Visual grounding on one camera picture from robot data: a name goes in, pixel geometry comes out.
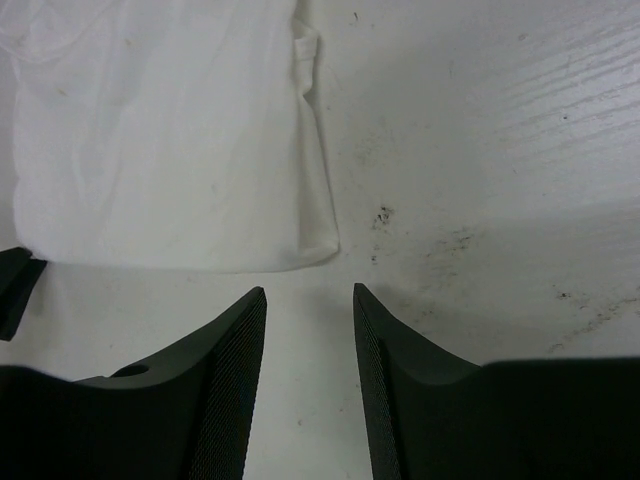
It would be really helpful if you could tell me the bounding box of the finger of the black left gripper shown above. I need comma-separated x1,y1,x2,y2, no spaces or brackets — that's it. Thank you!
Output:
0,247,47,341

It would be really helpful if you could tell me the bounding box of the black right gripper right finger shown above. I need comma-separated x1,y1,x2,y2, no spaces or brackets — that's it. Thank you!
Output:
353,284,639,479

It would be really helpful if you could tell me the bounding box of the white tank top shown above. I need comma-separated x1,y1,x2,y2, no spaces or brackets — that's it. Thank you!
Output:
1,1,340,273

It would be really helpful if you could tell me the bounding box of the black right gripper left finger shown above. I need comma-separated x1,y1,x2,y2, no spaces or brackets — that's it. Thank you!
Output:
1,287,267,479

